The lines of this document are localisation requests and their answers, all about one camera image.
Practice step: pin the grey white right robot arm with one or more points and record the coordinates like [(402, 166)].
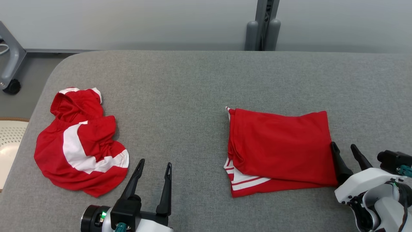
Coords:
[(383, 212)]

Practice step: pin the black cart castor wheel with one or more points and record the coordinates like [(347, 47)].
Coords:
[(12, 87)]

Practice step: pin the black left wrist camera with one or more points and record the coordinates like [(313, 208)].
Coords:
[(127, 207)]

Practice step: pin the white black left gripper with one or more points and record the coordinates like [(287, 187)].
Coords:
[(95, 219)]

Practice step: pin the white perforated laundry basket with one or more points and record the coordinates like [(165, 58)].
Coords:
[(11, 145)]

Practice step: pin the grey wall base rail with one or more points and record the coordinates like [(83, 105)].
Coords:
[(58, 51)]

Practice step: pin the red white-trimmed basketball jersey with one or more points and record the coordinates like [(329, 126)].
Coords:
[(283, 145)]

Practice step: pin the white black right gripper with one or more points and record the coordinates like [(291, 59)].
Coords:
[(363, 182)]

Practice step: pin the grey metal partition post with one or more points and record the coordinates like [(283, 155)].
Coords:
[(261, 19)]

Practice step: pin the grey metal cart leg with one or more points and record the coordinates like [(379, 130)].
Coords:
[(14, 54)]

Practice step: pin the grey cylinder post foot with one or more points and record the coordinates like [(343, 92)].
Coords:
[(273, 35), (251, 37)]

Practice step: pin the red shorts with white stripe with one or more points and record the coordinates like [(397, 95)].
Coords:
[(64, 167)]

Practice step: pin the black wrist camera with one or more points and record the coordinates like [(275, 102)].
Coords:
[(391, 161), (127, 207)]

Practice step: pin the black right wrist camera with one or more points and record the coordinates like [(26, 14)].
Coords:
[(391, 161)]

